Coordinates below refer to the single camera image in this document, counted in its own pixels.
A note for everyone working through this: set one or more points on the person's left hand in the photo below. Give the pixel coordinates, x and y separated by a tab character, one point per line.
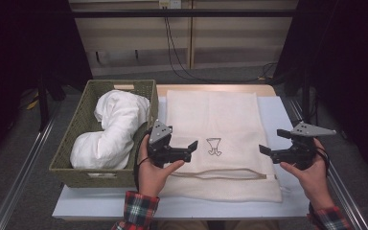
151	179

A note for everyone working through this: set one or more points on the yellow floor strip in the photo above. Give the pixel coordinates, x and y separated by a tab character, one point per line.
32	103

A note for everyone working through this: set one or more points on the white garment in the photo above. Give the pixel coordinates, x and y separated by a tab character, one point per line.
118	121

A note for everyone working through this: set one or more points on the black metal stand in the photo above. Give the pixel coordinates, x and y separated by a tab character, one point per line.
43	105
306	80

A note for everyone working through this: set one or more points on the person's right hand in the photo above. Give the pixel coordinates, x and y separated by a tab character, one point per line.
314	182

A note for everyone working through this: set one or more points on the wooden wall post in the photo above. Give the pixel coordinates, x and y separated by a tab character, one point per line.
190	41

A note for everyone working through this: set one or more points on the black horizontal bar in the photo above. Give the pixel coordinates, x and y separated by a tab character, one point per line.
236	13

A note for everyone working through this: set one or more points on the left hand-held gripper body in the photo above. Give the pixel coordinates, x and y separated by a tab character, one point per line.
159	131

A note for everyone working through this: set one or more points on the white wall outlet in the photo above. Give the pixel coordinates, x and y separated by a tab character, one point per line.
170	3

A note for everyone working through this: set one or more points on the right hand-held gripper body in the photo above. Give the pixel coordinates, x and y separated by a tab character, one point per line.
302	153

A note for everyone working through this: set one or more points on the green woven basket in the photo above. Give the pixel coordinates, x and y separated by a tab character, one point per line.
76	127

